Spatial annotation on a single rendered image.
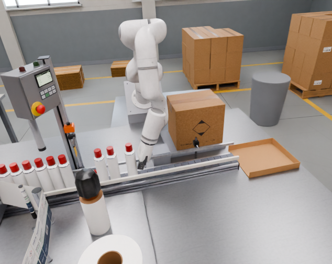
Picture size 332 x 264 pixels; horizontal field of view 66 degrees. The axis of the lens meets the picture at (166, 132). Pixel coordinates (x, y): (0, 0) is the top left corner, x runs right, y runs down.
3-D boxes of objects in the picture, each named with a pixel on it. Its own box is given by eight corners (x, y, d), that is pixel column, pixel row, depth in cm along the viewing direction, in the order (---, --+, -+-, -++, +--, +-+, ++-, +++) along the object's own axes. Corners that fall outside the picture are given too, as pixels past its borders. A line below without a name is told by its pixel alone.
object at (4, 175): (9, 203, 121) (-8, 170, 111) (12, 196, 126) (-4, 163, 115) (21, 201, 122) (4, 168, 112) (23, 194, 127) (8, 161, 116)
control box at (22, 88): (16, 118, 108) (-1, 74, 98) (46, 101, 122) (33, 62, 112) (34, 121, 105) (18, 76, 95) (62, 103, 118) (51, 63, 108)
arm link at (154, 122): (147, 128, 128) (138, 134, 120) (154, 105, 122) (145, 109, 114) (162, 135, 126) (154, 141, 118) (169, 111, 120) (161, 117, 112)
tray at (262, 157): (249, 178, 135) (250, 172, 133) (228, 151, 157) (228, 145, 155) (299, 167, 140) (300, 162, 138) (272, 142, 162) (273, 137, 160)
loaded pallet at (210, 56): (240, 88, 452) (245, 35, 405) (194, 92, 445) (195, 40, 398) (219, 68, 554) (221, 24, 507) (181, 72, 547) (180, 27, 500)
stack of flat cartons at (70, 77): (47, 91, 486) (43, 76, 470) (53, 82, 530) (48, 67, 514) (82, 88, 494) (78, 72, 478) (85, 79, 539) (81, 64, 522)
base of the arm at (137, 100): (130, 108, 190) (128, 97, 172) (132, 85, 196) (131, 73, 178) (155, 110, 191) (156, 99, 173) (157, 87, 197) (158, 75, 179)
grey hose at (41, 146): (37, 152, 123) (22, 113, 112) (39, 147, 126) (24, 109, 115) (45, 150, 123) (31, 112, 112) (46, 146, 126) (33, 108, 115)
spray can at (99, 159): (99, 186, 128) (91, 154, 117) (99, 179, 132) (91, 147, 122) (110, 184, 129) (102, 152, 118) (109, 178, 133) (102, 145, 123)
